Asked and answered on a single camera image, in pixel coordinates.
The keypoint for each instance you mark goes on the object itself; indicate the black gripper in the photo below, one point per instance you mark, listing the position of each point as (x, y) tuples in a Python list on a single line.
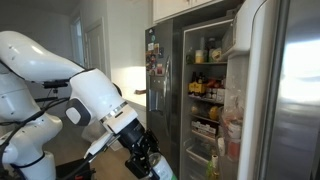
[(135, 138)]

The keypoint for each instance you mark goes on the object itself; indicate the green and white can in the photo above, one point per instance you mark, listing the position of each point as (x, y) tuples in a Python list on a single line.
[(163, 168)]

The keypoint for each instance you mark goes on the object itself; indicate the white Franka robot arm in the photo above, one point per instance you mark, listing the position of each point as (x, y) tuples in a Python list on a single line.
[(40, 56)]

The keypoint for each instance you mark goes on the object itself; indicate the steel fridge door with dispenser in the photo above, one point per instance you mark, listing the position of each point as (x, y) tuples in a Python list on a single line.
[(160, 100)]

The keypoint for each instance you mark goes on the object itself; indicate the clear plastic door bin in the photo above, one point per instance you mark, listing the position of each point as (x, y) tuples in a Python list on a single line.
[(224, 133)]

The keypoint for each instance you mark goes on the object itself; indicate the pink and white can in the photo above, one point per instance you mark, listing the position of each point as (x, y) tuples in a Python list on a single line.
[(233, 150)]

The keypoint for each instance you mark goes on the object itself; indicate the white room door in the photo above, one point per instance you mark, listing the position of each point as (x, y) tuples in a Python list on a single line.
[(96, 50)]

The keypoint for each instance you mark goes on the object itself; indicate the fridge door with shelf bins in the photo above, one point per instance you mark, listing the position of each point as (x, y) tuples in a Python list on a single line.
[(256, 100)]

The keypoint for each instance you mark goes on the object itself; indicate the refrigerator body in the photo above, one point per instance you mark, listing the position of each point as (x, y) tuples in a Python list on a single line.
[(184, 140)]

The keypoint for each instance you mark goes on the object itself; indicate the clear crisper drawer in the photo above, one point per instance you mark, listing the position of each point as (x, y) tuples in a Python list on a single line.
[(200, 151)]

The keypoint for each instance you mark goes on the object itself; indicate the small brown object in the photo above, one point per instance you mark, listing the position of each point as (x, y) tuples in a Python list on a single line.
[(140, 91)]

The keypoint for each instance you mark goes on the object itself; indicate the egg cartons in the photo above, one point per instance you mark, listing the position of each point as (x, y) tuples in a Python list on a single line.
[(204, 127)]

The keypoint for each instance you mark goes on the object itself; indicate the small round pale fruit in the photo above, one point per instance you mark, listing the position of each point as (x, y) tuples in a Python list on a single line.
[(195, 109)]

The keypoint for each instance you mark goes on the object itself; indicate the green glass bottle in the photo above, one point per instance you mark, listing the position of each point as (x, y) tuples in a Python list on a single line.
[(210, 170)]

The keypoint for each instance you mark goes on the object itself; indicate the white capped plastic bottle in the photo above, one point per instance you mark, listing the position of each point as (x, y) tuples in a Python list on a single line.
[(221, 146)]

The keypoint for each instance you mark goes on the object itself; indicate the yellow melon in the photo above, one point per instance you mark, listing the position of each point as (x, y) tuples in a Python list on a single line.
[(213, 112)]

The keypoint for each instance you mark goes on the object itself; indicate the yellow beer pack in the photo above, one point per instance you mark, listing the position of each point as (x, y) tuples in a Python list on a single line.
[(196, 88)]

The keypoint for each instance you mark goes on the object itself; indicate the red picture magnet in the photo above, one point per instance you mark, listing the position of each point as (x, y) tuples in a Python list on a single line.
[(159, 69)]

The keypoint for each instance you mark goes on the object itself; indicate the white yogurt cups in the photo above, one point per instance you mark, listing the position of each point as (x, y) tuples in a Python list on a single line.
[(215, 94)]

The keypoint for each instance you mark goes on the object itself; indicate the clear bag of red food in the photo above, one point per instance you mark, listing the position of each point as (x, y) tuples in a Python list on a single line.
[(231, 111)]

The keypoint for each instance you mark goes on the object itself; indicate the red food packages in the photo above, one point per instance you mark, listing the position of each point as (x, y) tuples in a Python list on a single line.
[(212, 82)]

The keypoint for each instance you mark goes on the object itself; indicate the dark square magnet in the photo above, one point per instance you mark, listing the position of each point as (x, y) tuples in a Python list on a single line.
[(161, 52)]

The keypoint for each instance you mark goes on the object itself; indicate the small photo magnet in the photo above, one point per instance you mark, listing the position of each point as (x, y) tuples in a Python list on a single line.
[(156, 49)]

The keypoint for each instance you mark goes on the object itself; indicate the small green bottle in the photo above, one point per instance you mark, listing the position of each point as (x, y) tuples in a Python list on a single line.
[(189, 57)]

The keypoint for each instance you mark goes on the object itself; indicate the white card magnet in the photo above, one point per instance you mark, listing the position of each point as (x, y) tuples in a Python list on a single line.
[(150, 46)]

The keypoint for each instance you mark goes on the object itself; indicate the white and yellow tub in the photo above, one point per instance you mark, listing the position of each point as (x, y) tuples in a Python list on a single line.
[(199, 56)]

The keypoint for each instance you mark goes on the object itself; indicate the teal round magnet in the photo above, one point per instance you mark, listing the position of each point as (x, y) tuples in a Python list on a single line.
[(153, 38)]

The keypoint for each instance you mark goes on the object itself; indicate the yellowish food bag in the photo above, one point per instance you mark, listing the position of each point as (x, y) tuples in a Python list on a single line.
[(216, 55)]

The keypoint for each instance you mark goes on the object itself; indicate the tall clear bottle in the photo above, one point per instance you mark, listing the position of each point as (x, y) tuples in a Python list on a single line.
[(201, 43)]

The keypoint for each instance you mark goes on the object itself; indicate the dark jar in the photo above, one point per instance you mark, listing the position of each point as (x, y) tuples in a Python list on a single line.
[(210, 44)]

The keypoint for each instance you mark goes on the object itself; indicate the white upper cabinets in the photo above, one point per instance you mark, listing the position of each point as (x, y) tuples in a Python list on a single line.
[(170, 8)]

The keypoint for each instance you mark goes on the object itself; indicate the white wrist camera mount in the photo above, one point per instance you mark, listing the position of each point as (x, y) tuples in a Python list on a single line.
[(100, 144)]

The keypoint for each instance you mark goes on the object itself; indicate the black stereo camera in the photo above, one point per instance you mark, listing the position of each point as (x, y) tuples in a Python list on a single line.
[(55, 84)]

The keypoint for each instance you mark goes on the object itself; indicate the black camera boom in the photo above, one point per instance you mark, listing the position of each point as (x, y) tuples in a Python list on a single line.
[(45, 99)]

